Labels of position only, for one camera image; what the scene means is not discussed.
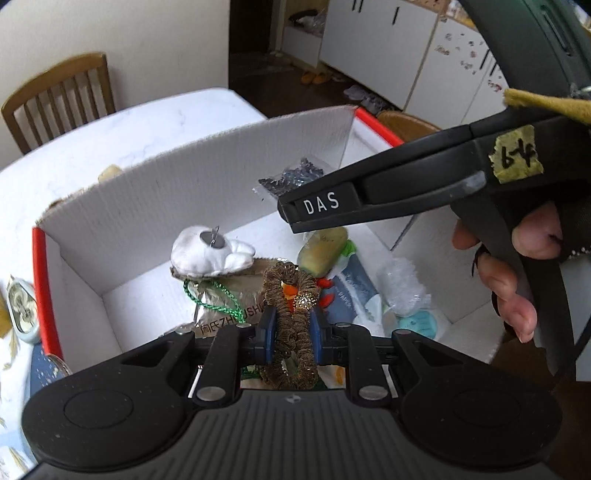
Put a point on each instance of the green red tassel ornament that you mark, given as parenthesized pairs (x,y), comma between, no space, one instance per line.
(294,294)

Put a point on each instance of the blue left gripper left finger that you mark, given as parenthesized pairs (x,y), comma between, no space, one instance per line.
(265,335)

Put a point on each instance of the wooden chair behind table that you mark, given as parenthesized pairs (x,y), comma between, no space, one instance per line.
(68,95)

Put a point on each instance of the red white cardboard box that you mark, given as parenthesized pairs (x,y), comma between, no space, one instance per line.
(101,256)

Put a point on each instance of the white green embroidered sachet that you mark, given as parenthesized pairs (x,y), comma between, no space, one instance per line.
(329,378)

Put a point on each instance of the silver foil snack bag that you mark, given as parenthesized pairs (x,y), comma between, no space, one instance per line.
(227,300)

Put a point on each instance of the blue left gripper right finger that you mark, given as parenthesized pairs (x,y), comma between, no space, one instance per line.
(320,332)

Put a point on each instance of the white wooden wall cabinet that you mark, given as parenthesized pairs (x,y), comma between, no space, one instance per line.
(426,58)

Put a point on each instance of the white blue printed pouch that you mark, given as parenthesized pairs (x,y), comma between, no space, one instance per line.
(356,299)

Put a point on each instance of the black beads plastic bag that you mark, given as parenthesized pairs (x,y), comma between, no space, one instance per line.
(303,172)

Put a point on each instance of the clear plastic bag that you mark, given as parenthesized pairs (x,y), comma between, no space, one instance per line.
(401,289)

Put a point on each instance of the beige small block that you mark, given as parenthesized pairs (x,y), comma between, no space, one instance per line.
(110,172)

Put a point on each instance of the light blue oval device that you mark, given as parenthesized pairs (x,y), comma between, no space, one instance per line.
(423,322)

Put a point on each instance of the wooden chair beside box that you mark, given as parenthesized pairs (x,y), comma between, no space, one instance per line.
(407,127)

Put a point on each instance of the pale green oval case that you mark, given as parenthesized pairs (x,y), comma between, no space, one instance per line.
(22,307)

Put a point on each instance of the beige soap bar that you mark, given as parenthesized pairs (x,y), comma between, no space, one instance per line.
(322,250)

